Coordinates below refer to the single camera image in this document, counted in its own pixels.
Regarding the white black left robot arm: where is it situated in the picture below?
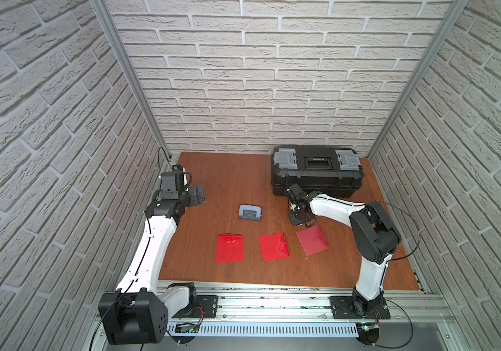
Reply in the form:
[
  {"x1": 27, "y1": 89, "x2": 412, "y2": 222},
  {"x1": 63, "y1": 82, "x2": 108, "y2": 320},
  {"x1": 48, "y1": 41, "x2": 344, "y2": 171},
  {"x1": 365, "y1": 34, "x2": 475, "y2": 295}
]
[{"x1": 98, "y1": 165, "x2": 205, "y2": 345}]

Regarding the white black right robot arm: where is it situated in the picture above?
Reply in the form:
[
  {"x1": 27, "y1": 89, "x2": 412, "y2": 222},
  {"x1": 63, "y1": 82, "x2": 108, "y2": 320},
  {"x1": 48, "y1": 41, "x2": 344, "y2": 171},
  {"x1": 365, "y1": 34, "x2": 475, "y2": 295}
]
[{"x1": 285, "y1": 184, "x2": 401, "y2": 319}]

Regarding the right red envelope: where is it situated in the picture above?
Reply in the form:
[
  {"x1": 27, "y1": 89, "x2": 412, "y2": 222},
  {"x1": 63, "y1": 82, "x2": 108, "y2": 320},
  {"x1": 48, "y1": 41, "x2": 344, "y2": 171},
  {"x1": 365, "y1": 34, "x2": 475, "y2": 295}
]
[{"x1": 297, "y1": 226, "x2": 329, "y2": 256}]

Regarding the red envelope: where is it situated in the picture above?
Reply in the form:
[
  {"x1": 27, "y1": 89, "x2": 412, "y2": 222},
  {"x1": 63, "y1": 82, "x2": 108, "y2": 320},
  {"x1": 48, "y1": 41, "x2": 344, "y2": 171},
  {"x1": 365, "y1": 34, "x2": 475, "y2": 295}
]
[
  {"x1": 297, "y1": 226, "x2": 329, "y2": 256},
  {"x1": 215, "y1": 234, "x2": 244, "y2": 263},
  {"x1": 259, "y1": 233, "x2": 290, "y2": 263}
]

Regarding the middle red envelope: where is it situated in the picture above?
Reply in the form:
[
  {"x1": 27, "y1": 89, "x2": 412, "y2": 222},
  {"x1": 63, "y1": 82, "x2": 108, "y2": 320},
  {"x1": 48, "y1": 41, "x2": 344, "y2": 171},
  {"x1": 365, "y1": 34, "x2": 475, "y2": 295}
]
[{"x1": 259, "y1": 233, "x2": 290, "y2": 263}]

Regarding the left red envelope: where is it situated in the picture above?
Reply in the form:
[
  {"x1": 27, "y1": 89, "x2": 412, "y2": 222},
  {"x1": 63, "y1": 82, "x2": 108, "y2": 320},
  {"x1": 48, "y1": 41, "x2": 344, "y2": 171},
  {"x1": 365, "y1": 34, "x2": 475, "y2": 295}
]
[{"x1": 215, "y1": 234, "x2": 244, "y2": 263}]

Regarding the black plastic toolbox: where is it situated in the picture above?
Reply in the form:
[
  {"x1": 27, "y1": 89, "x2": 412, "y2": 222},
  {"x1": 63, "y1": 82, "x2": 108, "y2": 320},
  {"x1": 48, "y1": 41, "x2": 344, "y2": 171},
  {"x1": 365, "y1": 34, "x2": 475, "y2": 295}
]
[{"x1": 271, "y1": 145, "x2": 364, "y2": 198}]

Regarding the grey hole punch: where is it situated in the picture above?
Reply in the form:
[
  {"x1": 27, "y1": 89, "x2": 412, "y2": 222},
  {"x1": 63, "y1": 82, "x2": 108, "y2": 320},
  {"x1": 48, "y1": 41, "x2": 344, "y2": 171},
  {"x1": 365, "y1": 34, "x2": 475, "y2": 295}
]
[{"x1": 238, "y1": 205, "x2": 262, "y2": 221}]

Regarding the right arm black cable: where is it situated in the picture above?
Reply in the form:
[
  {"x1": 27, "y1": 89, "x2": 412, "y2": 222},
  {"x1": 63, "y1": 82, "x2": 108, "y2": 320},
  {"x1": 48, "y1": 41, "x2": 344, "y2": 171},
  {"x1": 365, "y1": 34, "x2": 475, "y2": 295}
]
[{"x1": 355, "y1": 200, "x2": 422, "y2": 350}]

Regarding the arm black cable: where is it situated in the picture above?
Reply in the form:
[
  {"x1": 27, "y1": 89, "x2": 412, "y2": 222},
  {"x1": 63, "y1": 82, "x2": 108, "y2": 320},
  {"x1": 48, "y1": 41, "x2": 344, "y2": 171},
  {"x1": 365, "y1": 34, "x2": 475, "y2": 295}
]
[
  {"x1": 87, "y1": 146, "x2": 177, "y2": 351},
  {"x1": 355, "y1": 200, "x2": 422, "y2": 350}
]

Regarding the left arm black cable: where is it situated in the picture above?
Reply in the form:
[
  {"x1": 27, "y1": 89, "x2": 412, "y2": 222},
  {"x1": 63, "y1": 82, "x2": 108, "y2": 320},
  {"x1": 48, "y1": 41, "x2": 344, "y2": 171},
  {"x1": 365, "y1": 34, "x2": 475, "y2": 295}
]
[{"x1": 87, "y1": 146, "x2": 177, "y2": 351}]

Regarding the aluminium left corner post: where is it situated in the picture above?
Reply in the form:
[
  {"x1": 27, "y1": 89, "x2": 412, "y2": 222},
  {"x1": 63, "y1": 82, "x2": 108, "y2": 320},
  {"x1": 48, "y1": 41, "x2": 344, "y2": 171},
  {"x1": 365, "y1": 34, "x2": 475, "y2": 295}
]
[{"x1": 91, "y1": 0, "x2": 171, "y2": 158}]

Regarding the aluminium corner post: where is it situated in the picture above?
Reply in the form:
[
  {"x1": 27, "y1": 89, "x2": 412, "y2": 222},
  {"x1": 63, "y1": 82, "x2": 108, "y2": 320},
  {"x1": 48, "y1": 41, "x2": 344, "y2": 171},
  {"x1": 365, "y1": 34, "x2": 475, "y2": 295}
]
[
  {"x1": 91, "y1": 0, "x2": 171, "y2": 158},
  {"x1": 367, "y1": 0, "x2": 469, "y2": 161}
]

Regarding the aluminium right corner post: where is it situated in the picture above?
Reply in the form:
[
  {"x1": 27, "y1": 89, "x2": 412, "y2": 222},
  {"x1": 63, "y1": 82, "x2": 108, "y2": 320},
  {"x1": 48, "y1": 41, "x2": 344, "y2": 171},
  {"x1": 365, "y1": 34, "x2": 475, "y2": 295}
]
[{"x1": 367, "y1": 0, "x2": 469, "y2": 161}]

